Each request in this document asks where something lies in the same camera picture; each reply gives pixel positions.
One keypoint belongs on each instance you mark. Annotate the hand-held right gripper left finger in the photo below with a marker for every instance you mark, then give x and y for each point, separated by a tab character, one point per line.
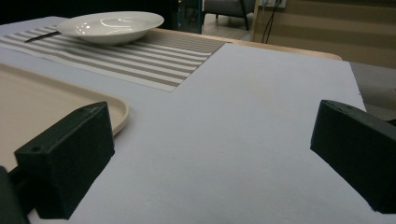
67	161

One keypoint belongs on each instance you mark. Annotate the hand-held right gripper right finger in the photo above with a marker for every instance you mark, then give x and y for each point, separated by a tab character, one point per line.
358	152

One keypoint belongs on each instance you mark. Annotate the beige plastic tray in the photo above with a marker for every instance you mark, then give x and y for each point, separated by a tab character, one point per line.
34	105

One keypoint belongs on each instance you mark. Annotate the striped placemat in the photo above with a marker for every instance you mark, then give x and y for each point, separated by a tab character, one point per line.
124	59

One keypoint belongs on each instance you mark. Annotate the black chopstick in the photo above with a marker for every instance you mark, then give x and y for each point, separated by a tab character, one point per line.
42	36

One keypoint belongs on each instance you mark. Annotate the white ceramic bowl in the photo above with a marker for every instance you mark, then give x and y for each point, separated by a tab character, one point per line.
109	27

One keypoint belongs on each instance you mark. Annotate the wooden table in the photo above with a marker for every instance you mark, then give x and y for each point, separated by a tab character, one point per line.
249	43

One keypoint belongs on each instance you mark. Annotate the grey chair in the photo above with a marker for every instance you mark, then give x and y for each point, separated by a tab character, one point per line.
230	7

